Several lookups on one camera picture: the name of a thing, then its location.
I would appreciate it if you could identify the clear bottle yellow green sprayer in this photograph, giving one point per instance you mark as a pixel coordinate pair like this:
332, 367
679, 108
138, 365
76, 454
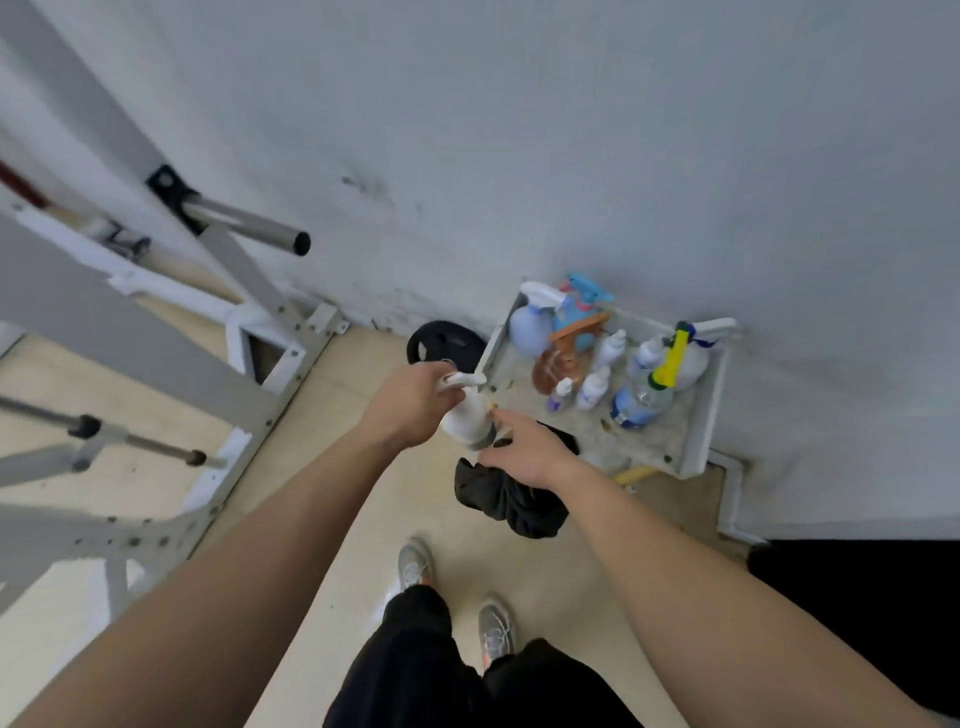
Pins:
637, 405

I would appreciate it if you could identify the white spray bottle teal label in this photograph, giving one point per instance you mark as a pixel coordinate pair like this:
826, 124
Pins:
469, 420

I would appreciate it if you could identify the pale blue bottle white sprayer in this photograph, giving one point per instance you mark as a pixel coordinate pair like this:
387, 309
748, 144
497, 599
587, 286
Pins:
529, 330

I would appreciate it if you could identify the person's left hand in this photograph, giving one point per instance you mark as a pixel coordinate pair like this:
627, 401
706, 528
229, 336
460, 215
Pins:
409, 405

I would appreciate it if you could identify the black weight plate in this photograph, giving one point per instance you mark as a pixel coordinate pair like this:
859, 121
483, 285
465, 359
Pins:
442, 341

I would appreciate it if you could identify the round white bottle blue-tipped sprayer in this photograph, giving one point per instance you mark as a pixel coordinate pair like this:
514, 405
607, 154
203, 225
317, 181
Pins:
694, 360

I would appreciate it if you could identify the green microfibre cloth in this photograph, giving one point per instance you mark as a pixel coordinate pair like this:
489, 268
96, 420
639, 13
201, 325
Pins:
510, 502

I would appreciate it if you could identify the person's grey shoe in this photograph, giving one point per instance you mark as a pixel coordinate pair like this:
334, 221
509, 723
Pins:
496, 630
415, 564

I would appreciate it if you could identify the person's right grey shoe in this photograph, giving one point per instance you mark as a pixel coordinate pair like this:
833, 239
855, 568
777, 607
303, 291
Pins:
496, 630

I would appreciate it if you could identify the orange spray bottle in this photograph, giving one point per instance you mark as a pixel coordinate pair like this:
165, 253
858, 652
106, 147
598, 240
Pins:
559, 364

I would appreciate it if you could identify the blue spray bottle pink trigger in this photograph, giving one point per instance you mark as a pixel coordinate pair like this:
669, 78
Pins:
581, 289

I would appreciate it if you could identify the person's right forearm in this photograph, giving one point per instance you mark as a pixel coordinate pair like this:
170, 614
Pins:
735, 622

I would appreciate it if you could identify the person's right hand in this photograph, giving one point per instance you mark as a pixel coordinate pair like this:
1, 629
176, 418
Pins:
529, 454

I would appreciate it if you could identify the grey bar black end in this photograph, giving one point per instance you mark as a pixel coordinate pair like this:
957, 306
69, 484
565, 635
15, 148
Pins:
247, 225

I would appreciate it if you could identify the black shorts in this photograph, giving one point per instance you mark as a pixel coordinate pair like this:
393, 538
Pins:
420, 667

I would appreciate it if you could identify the person's left forearm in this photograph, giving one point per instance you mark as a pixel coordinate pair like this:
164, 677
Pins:
210, 600

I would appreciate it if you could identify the person's left grey shoe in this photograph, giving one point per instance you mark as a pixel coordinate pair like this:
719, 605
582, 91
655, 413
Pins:
415, 564

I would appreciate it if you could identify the white shelf yellow poles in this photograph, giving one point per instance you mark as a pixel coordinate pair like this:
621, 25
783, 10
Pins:
660, 442

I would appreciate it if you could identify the white metal rack frame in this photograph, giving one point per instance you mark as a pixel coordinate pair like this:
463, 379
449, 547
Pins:
112, 345

